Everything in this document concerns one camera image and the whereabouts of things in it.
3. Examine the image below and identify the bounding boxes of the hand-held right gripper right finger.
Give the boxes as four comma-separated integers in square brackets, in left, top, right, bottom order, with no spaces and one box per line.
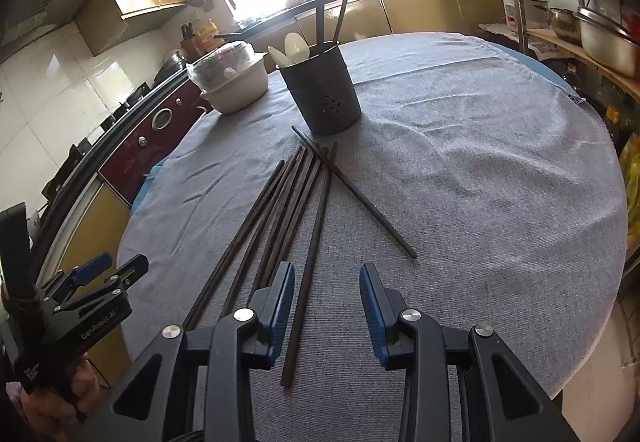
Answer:
[359,262,581,442]

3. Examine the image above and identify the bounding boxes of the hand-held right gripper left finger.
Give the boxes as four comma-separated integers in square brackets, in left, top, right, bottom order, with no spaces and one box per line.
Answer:
[70,261,296,442]

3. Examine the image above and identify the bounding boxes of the person's left hand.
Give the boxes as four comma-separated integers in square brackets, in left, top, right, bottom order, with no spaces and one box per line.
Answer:
[20,357,103,423]

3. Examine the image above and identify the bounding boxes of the large lidded steel pot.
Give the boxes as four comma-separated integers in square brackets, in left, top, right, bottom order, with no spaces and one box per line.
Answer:
[572,6,640,77]

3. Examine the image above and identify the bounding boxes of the white bowl with wrapped bowls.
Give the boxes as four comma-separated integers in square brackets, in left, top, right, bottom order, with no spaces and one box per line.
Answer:
[186,40,271,115]

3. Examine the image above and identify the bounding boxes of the black metal utensil holder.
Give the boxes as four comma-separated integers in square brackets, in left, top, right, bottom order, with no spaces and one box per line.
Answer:
[276,42,362,136]

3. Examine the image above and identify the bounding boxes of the white plastic spoon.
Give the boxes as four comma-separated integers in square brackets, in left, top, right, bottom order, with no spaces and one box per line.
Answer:
[267,46,296,68]
[285,32,311,65]

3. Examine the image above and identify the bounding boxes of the yellow plastic bag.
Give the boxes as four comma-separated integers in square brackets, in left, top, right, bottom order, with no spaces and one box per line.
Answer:
[620,132,640,203]

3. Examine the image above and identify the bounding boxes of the patterned cloth on stool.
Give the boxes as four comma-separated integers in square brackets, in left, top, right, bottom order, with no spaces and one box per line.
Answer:
[477,22,521,40]

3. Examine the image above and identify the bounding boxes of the yellow stove base cabinet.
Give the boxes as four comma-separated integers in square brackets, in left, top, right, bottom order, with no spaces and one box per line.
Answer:
[37,182,133,383]

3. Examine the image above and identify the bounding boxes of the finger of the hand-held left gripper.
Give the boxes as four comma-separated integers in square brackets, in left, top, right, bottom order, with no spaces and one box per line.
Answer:
[40,252,115,295]
[52,254,150,313]

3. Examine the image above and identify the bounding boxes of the blue table cover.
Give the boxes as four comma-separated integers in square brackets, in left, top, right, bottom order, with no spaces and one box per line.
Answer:
[132,42,576,207]

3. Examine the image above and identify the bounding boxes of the pile of dark chopsticks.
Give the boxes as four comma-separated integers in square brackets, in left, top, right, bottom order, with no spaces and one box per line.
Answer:
[182,125,420,389]

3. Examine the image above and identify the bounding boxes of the small steel pot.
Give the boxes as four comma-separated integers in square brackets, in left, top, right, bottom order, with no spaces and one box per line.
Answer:
[535,4,583,45]

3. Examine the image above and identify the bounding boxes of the yellow base cabinets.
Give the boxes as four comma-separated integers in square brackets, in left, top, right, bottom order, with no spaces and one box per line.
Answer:
[245,0,511,57]

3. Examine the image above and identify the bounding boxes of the grey tablecloth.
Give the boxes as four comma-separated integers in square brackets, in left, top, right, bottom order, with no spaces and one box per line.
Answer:
[117,32,628,442]

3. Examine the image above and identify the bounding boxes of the yellow seasoning package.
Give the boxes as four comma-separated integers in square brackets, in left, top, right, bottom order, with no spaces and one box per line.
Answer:
[195,19,219,53]

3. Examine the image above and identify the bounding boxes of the metal shelf rack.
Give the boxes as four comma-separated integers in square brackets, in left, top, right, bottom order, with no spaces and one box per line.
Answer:
[497,0,640,273]

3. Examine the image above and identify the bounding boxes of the yellow wall cabinet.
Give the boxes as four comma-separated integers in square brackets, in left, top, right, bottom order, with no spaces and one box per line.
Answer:
[75,0,188,55]

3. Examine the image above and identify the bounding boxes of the white rice cooker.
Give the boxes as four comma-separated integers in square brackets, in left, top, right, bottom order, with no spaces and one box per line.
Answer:
[500,0,548,33]

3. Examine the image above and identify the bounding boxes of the black wok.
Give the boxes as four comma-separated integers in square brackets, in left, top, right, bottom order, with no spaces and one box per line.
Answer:
[152,50,188,82]

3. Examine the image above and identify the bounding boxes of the gas stove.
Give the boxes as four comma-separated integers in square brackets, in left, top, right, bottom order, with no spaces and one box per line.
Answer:
[40,82,156,215]

